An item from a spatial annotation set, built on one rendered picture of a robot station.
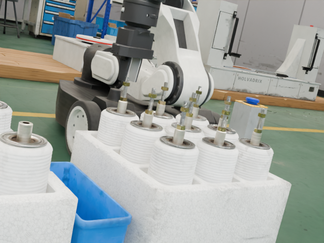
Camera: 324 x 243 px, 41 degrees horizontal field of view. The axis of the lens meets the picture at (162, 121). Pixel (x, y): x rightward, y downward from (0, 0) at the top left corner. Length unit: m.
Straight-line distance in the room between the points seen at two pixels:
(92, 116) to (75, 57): 1.80
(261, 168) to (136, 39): 0.42
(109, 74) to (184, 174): 0.87
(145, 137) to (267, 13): 6.93
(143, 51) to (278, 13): 6.66
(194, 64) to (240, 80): 2.51
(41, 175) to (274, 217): 0.59
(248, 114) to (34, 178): 0.72
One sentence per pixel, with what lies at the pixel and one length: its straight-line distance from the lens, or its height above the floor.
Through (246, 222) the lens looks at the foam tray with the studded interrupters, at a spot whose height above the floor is 0.09.
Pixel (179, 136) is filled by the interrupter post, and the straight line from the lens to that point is 0.89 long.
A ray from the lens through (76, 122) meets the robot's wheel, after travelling 1.48.
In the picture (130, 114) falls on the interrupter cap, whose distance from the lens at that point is 1.08.
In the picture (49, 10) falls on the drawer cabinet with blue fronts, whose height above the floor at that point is 0.41.
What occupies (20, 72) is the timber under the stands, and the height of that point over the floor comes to 0.04.
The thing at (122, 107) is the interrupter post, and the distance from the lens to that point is 1.08.
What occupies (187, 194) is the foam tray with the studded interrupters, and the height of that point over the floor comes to 0.17.
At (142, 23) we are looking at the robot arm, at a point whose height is 0.47.
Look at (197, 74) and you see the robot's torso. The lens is 1.41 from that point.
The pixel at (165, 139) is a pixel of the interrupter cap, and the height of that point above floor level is 0.25.
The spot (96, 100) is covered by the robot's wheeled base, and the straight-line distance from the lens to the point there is 1.47.
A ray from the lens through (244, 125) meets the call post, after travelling 1.28.
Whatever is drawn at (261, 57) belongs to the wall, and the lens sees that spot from 7.72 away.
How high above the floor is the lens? 0.47
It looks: 12 degrees down
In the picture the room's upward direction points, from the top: 12 degrees clockwise
